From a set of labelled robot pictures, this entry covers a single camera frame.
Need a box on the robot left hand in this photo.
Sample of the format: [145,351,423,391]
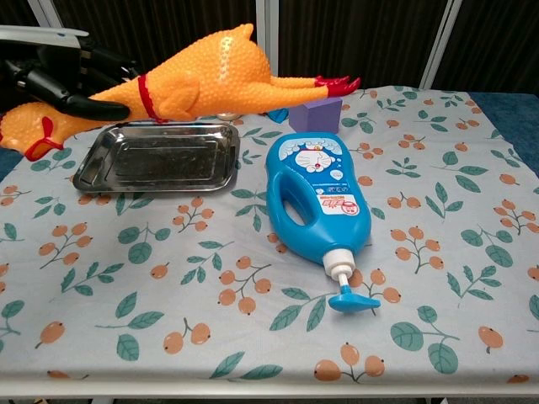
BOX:
[0,24,140,122]

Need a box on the orange rubber chicken toy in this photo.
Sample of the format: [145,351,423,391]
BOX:
[0,23,362,162]

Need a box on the stainless steel tray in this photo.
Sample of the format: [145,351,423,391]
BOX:
[72,121,241,194]

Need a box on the purple foam cube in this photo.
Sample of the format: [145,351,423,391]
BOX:
[288,96,343,135]

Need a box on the blue pump detergent bottle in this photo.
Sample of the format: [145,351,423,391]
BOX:
[264,131,382,315]

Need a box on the floral fruit print tablecloth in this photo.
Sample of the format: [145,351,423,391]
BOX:
[0,86,539,384]

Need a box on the white partition frame post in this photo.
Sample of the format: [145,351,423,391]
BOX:
[419,0,462,89]
[255,0,280,79]
[27,0,71,35]

